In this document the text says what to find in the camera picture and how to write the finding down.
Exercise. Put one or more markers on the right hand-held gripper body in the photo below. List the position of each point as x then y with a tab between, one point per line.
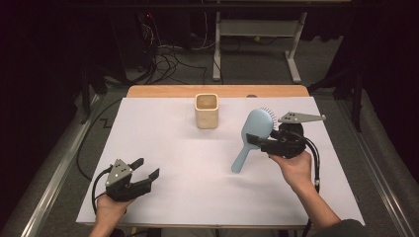
290	146

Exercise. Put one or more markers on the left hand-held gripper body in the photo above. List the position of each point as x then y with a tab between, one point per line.
123	191

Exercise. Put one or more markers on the light blue hairbrush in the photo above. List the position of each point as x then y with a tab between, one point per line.
257	123

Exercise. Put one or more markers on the person's right hand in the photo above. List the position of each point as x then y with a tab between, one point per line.
296	171

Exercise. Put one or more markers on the person's left hand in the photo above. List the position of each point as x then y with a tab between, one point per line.
108	212

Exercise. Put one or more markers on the white table sheet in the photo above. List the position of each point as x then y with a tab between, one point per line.
197	171

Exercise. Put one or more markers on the beige square cup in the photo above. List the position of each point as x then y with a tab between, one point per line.
207	118

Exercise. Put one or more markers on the wooden table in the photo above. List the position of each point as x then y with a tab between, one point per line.
164	91

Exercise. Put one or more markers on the black metal stand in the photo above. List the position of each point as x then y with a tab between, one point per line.
86	95
356	98

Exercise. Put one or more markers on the black equipment box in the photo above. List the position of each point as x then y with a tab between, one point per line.
131	39

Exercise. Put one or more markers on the aluminium floor rail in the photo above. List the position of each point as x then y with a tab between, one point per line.
56	177
378	171

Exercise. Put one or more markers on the white metal desk frame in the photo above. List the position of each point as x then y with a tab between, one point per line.
260	28

